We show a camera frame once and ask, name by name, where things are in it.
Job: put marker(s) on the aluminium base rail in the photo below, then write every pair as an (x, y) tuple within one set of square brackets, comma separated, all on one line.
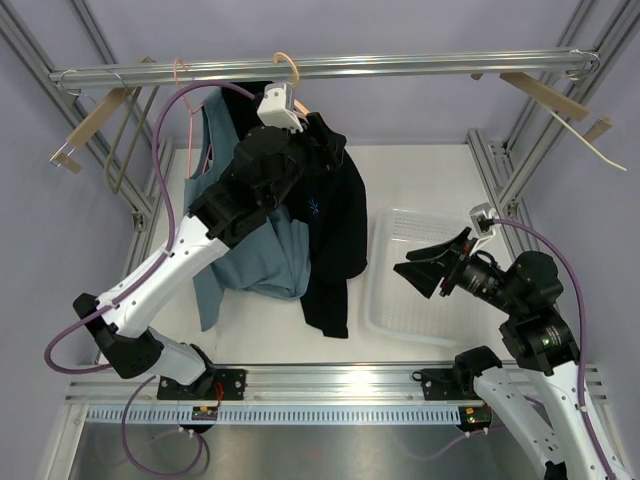
[(310, 384)]

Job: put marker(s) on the white slotted cable duct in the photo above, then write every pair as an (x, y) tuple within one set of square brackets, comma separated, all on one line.
[(275, 415)]

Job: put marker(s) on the black t shirt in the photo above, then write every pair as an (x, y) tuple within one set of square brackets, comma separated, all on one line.
[(333, 206)]

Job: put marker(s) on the cream plastic hanger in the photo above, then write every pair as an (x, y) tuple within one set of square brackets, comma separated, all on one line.
[(584, 141)]

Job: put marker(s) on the right aluminium frame post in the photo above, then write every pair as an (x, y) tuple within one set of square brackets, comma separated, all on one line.
[(506, 168)]

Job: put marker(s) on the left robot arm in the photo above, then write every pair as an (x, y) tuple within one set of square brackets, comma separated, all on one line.
[(265, 166)]

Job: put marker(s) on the beige plastic hanger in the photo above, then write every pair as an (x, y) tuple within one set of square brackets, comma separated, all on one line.
[(292, 70)]

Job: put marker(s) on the aluminium hanging rail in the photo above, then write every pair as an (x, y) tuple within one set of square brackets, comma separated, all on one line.
[(569, 60)]

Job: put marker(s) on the blue t shirt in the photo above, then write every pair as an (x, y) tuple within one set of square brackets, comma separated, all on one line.
[(274, 260)]

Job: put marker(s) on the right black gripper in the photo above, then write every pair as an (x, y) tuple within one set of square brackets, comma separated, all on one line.
[(425, 275)]

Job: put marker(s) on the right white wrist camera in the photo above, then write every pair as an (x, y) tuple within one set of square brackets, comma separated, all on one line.
[(483, 220)]

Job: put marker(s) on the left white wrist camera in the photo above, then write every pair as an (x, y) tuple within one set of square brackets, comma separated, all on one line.
[(279, 108)]

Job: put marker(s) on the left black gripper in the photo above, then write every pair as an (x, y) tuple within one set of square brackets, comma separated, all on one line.
[(325, 147)]

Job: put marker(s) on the wooden hanger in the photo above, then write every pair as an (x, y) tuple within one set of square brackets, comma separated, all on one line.
[(96, 119), (559, 104)]

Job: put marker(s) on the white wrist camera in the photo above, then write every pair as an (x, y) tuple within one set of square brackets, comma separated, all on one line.
[(483, 220), (279, 108)]

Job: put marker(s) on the left aluminium frame post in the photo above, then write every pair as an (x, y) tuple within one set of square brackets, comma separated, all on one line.
[(143, 202)]

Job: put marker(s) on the right wooden hanger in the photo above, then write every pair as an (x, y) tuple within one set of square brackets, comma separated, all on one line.
[(559, 104)]

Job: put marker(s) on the left wooden hanger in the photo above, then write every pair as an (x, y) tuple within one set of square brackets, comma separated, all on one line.
[(96, 119)]

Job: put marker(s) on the aluminium frame post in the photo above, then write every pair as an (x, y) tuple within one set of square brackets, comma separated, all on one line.
[(143, 202), (506, 168)]

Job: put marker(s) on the pink wire hanger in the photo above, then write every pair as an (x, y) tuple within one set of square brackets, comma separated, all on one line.
[(180, 66)]

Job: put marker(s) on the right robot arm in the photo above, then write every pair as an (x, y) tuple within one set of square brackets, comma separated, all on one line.
[(567, 439)]

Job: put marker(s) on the white plastic basket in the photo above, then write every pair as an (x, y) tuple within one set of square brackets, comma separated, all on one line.
[(403, 302)]

